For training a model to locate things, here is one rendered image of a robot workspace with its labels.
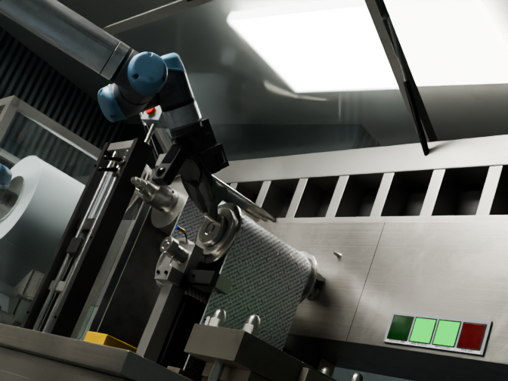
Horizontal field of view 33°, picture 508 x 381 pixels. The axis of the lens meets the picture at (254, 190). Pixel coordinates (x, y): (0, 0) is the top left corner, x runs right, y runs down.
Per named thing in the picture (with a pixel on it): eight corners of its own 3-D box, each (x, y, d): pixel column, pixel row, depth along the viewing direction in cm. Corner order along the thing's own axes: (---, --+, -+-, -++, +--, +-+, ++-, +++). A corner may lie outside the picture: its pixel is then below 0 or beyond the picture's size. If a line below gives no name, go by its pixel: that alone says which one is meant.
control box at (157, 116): (137, 116, 242) (150, 86, 245) (150, 128, 247) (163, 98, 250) (154, 116, 238) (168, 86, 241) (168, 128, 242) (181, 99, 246)
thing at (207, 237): (193, 240, 188) (209, 210, 189) (199, 243, 189) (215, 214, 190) (210, 246, 182) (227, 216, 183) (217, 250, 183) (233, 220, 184)
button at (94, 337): (82, 342, 151) (87, 329, 152) (113, 357, 155) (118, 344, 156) (101, 347, 146) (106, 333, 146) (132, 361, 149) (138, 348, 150)
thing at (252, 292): (195, 333, 175) (227, 252, 181) (272, 373, 188) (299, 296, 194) (196, 333, 175) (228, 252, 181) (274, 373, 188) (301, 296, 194)
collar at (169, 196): (138, 202, 207) (149, 179, 209) (157, 213, 210) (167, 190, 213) (153, 202, 202) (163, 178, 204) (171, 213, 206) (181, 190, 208)
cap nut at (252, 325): (235, 332, 163) (243, 310, 164) (248, 339, 165) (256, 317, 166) (247, 333, 160) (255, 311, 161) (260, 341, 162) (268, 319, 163)
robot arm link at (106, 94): (103, 78, 167) (152, 60, 171) (91, 94, 177) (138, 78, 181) (119, 114, 166) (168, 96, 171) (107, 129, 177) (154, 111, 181)
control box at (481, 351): (382, 341, 181) (391, 311, 183) (384, 342, 181) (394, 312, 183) (481, 354, 162) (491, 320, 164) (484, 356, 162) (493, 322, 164)
